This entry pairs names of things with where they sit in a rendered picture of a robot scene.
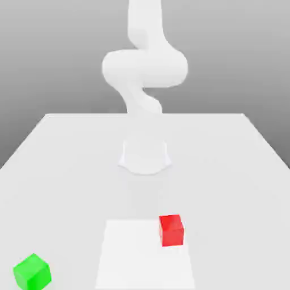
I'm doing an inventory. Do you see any small red cube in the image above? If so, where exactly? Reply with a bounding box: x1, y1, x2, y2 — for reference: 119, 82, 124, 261
158, 214, 185, 248

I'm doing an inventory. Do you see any small green cube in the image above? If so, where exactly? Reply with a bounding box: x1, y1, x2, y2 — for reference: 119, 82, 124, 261
12, 253, 52, 290

